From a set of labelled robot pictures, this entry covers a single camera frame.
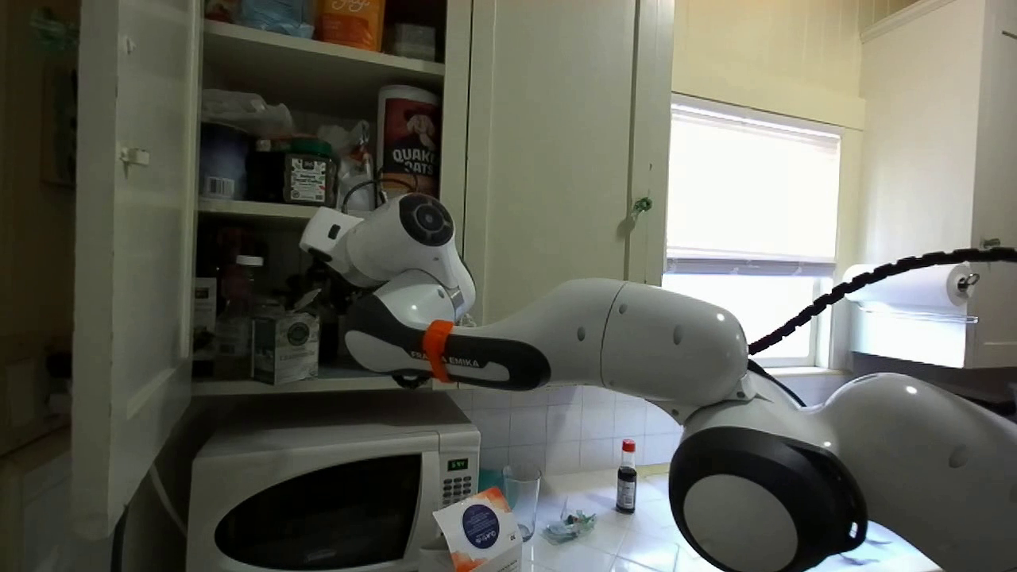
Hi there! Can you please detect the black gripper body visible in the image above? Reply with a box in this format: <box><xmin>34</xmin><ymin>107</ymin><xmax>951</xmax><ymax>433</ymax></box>
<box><xmin>302</xmin><ymin>252</ymin><xmax>357</xmax><ymax>322</ymax></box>

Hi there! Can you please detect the small white green box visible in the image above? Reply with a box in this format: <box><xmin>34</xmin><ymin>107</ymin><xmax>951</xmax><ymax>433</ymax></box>
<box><xmin>248</xmin><ymin>305</ymin><xmax>323</xmax><ymax>389</ymax></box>

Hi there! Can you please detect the open cabinet door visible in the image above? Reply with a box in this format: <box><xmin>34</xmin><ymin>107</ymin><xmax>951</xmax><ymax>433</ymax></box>
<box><xmin>67</xmin><ymin>0</ymin><xmax>205</xmax><ymax>548</ymax></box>

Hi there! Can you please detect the closed cabinet door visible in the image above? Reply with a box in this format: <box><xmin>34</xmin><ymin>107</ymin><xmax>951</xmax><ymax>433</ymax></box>
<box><xmin>465</xmin><ymin>0</ymin><xmax>678</xmax><ymax>323</ymax></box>

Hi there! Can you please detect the white box blue circle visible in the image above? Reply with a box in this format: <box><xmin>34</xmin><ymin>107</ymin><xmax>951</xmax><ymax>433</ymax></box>
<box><xmin>429</xmin><ymin>486</ymin><xmax>523</xmax><ymax>572</ymax></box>

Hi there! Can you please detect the dark glass jar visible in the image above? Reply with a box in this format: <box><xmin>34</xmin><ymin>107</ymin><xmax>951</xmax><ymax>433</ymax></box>
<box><xmin>209</xmin><ymin>252</ymin><xmax>269</xmax><ymax>357</ymax></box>

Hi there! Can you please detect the jar with green lid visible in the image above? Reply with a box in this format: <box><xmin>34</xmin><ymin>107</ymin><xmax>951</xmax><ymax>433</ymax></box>
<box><xmin>279</xmin><ymin>134</ymin><xmax>340</xmax><ymax>210</ymax></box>

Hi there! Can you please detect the red oatmeal canister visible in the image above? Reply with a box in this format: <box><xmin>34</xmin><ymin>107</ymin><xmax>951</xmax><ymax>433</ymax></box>
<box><xmin>373</xmin><ymin>81</ymin><xmax>444</xmax><ymax>205</ymax></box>

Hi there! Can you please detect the white microwave oven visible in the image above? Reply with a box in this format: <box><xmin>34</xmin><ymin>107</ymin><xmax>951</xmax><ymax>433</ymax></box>
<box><xmin>183</xmin><ymin>419</ymin><xmax>485</xmax><ymax>572</ymax></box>

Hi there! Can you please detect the orange snack container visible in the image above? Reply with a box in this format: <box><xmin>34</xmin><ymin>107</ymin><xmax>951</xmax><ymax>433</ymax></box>
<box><xmin>314</xmin><ymin>0</ymin><xmax>389</xmax><ymax>55</ymax></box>

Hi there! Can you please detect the blue packet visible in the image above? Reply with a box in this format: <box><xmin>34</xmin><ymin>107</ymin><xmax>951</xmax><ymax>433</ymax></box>
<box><xmin>235</xmin><ymin>0</ymin><xmax>320</xmax><ymax>40</ymax></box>

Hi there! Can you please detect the clear drinking glass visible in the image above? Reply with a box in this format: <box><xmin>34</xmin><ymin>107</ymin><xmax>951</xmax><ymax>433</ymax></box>
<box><xmin>498</xmin><ymin>463</ymin><xmax>546</xmax><ymax>543</ymax></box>

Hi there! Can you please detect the dark sauce bottle orange cap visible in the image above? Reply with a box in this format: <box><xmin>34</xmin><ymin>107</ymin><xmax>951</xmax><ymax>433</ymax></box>
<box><xmin>612</xmin><ymin>435</ymin><xmax>641</xmax><ymax>518</ymax></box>

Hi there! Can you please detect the bright kitchen window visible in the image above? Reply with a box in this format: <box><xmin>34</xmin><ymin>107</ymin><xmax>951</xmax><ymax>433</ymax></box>
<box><xmin>662</xmin><ymin>96</ymin><xmax>848</xmax><ymax>373</ymax></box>

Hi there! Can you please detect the paper towel roll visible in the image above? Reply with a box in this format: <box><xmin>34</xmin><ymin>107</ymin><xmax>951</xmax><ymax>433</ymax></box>
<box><xmin>844</xmin><ymin>259</ymin><xmax>986</xmax><ymax>373</ymax></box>

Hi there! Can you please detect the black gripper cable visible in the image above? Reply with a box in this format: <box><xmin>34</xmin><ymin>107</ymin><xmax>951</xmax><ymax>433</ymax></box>
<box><xmin>334</xmin><ymin>174</ymin><xmax>395</xmax><ymax>217</ymax></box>

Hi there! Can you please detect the pale green wall cabinet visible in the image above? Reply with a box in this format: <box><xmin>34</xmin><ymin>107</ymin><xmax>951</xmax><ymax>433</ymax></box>
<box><xmin>189</xmin><ymin>0</ymin><xmax>477</xmax><ymax>405</ymax></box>

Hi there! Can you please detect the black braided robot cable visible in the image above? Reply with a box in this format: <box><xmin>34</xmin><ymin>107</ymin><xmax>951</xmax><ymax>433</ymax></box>
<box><xmin>745</xmin><ymin>246</ymin><xmax>1017</xmax><ymax>359</ymax></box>

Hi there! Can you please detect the white wall cabinet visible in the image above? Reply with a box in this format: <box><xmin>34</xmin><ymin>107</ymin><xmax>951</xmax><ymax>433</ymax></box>
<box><xmin>854</xmin><ymin>0</ymin><xmax>1017</xmax><ymax>375</ymax></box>

